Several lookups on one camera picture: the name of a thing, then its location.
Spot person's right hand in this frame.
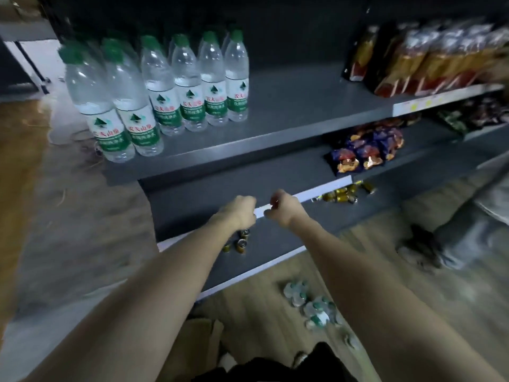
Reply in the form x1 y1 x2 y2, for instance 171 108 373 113
264 189 309 229

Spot person's left hand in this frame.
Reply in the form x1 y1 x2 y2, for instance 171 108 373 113
213 195 257 231

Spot dark grey metal shelf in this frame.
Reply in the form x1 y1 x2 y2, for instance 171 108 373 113
47 0 509 301

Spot brown cardboard box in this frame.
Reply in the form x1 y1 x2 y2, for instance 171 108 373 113
159 318 225 382

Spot row of shelved water bottles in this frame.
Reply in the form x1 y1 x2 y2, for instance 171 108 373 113
57 29 250 163

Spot person's right forearm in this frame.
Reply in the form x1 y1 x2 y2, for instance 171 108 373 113
290 218 506 382

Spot person's left forearm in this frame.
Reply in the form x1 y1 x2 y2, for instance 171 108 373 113
23 222 239 382

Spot person's black shorts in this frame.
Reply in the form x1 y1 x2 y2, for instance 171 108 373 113
195 342 358 382

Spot scattered gold drink cans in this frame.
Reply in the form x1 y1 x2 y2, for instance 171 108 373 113
312 180 376 205

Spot pile of blue orange snack packets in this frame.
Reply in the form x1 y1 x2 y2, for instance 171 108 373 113
328 119 418 176

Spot beige floor shoe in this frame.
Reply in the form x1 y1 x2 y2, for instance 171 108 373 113
397 224 446 269

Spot group of red gold bottles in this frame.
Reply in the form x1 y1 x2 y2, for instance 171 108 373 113
344 19 509 98

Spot pile of dark snack packets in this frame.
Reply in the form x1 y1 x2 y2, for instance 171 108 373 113
437 97 509 134

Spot white table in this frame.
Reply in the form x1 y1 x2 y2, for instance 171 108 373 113
0 19 58 94

